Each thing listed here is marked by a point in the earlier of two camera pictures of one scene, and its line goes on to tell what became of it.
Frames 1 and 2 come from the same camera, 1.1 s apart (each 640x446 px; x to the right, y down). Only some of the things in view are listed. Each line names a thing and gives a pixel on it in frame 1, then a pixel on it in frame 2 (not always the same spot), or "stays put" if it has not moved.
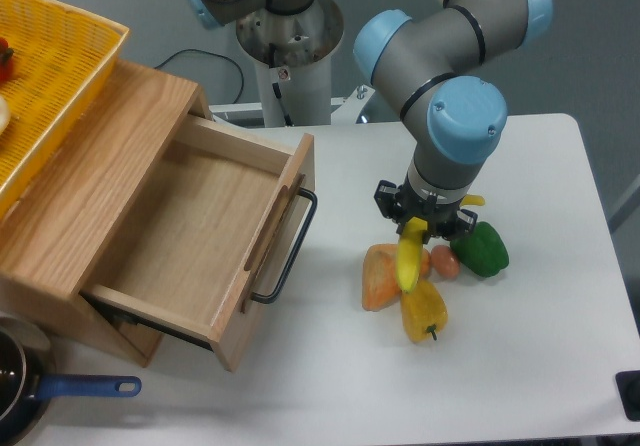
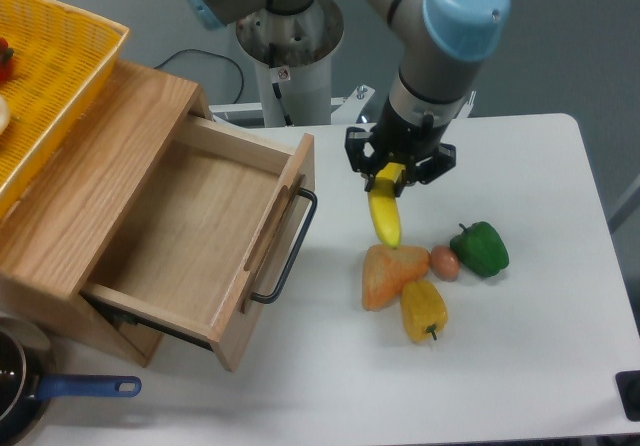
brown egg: x=444 y=262 stays put
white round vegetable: x=4 y=114 stays put
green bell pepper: x=483 y=251 stays put
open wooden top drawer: x=202 y=241 stays put
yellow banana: x=410 y=246 → x=383 y=202
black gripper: x=439 y=215 → x=419 y=147
